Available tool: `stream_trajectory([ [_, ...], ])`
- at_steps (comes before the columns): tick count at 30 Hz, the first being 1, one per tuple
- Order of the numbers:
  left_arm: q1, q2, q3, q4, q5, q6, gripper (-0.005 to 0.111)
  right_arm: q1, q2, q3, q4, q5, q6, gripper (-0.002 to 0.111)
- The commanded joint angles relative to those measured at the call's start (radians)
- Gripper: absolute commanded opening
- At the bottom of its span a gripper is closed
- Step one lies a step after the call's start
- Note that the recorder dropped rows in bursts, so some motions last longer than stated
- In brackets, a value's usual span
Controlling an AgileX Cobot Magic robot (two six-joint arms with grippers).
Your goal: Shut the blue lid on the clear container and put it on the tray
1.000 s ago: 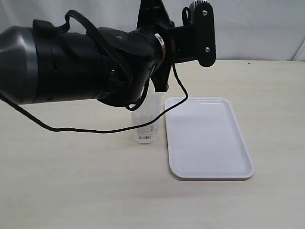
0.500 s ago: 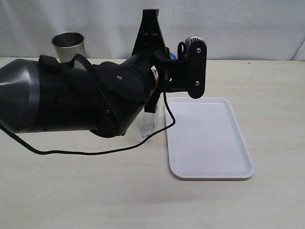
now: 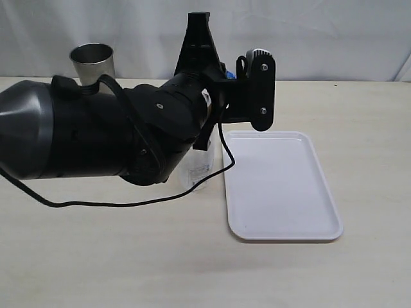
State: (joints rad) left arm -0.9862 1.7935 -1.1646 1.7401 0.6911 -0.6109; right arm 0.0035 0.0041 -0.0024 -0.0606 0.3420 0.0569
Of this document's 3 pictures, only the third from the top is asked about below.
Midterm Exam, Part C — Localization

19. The white rectangular plastic tray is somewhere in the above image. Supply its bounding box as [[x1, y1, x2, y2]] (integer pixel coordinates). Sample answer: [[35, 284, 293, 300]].
[[224, 130, 344, 243]]

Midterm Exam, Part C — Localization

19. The blue plastic container lid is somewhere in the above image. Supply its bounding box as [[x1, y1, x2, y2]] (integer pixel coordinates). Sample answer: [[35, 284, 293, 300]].
[[220, 62, 236, 80]]

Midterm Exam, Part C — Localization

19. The stainless steel tumbler cup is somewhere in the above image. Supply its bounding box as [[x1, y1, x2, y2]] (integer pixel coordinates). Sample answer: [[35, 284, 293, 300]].
[[69, 42, 116, 85]]

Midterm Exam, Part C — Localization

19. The clear tall plastic container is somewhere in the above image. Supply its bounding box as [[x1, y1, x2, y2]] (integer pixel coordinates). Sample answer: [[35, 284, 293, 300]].
[[177, 133, 215, 189]]

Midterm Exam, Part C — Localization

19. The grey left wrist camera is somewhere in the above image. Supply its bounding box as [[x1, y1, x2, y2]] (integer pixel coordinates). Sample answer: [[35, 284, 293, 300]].
[[236, 48, 275, 132]]

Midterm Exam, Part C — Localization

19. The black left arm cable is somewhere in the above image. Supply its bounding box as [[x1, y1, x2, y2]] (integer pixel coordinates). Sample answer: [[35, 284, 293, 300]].
[[0, 74, 236, 209]]

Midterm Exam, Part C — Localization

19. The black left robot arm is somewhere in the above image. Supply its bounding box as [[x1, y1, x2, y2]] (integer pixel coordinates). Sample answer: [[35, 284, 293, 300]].
[[1, 12, 249, 186]]

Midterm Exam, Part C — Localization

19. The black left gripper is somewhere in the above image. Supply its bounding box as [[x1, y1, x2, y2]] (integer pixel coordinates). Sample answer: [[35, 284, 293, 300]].
[[175, 12, 251, 151]]

